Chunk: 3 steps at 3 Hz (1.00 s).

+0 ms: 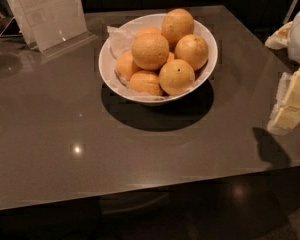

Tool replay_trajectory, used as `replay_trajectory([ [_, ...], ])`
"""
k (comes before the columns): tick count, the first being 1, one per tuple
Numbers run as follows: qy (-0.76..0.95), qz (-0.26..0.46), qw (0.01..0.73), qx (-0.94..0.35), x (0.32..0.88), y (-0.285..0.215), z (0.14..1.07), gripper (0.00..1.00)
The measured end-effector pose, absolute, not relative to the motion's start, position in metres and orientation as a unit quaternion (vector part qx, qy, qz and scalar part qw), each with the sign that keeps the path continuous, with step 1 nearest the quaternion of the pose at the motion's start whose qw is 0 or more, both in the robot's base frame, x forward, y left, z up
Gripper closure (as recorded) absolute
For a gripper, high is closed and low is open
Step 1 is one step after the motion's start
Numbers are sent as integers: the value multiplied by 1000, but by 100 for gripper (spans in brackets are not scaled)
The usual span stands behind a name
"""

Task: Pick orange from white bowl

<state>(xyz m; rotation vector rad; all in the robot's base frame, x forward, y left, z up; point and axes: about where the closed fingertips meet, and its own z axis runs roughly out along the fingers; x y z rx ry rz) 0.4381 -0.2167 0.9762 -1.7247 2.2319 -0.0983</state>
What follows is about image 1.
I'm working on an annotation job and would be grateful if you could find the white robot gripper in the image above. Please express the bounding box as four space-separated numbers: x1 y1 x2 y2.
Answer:
265 11 300 135

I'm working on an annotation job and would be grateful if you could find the large orange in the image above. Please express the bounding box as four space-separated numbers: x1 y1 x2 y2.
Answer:
131 33 169 70

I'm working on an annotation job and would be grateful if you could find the front right orange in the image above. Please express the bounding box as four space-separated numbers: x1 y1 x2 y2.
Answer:
159 59 195 96

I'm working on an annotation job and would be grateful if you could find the small hidden middle orange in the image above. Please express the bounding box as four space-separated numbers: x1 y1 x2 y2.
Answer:
167 52 175 62

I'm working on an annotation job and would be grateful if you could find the top back orange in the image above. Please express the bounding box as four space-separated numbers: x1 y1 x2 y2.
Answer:
161 9 194 45

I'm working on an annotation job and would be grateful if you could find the front left orange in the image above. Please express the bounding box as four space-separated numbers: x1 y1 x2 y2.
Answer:
128 70 163 96

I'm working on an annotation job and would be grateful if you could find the white ceramic bowl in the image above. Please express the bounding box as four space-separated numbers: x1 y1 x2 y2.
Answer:
99 13 218 105

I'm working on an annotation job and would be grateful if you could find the back left orange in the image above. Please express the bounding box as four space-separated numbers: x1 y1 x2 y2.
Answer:
135 26 161 38

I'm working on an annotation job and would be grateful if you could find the white paper bowl liner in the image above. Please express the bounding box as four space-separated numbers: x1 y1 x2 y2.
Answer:
99 14 164 104

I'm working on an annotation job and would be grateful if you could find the clear acrylic sign holder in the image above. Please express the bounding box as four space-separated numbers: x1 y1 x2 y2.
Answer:
7 0 94 57

